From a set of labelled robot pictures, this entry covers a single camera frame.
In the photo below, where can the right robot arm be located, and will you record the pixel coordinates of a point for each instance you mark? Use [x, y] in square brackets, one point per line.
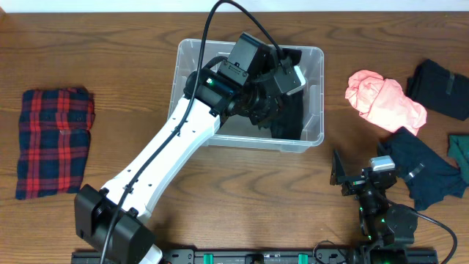
[384, 224]

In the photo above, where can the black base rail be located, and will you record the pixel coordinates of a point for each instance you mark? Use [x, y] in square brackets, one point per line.
[321, 255]

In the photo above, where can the dark navy garment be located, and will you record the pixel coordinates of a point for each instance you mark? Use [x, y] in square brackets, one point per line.
[428, 177]

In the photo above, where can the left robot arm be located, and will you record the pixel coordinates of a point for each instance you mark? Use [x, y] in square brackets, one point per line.
[112, 219]

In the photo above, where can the red navy plaid shirt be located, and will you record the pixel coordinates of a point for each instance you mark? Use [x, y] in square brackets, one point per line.
[54, 140]

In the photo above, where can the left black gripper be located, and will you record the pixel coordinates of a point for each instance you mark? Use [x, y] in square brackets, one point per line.
[264, 113]

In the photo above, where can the pink crumpled garment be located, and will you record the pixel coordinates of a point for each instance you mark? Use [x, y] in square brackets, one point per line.
[382, 102]

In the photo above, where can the black garment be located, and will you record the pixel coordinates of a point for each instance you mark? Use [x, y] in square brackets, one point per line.
[439, 89]
[291, 117]

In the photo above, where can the dark green garment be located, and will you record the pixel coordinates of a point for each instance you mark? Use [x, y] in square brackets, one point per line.
[458, 150]

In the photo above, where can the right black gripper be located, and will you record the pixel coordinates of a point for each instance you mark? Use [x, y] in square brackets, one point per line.
[338, 177]

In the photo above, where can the clear plastic storage container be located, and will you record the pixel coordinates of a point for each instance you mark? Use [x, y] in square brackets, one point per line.
[238, 131]

